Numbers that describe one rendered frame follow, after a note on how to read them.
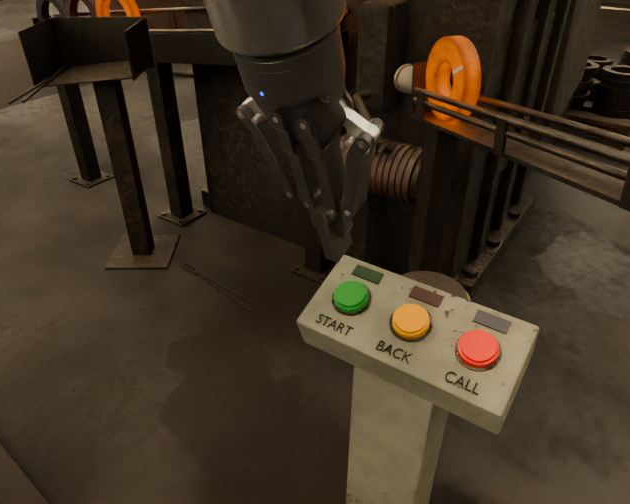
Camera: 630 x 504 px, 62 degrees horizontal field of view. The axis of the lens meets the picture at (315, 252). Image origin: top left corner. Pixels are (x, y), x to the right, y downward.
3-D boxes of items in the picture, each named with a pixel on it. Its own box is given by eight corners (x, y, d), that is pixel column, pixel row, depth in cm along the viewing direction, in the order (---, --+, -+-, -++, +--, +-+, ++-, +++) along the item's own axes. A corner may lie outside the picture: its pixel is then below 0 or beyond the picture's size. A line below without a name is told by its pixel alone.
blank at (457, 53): (446, 130, 106) (431, 132, 105) (434, 55, 106) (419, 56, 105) (488, 107, 91) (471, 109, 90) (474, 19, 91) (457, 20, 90)
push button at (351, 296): (346, 283, 62) (344, 274, 61) (375, 295, 61) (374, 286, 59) (329, 309, 61) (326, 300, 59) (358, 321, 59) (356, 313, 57)
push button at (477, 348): (466, 331, 55) (467, 322, 54) (504, 346, 54) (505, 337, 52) (451, 362, 54) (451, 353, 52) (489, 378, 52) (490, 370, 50)
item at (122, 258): (108, 236, 185) (51, 16, 145) (182, 235, 185) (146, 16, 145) (88, 269, 168) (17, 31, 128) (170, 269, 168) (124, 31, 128)
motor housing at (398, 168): (347, 294, 157) (355, 122, 127) (414, 321, 147) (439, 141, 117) (324, 317, 148) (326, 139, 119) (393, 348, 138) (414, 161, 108)
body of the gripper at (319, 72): (364, 5, 35) (378, 119, 42) (265, -5, 39) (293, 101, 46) (304, 67, 31) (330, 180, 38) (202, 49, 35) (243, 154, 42)
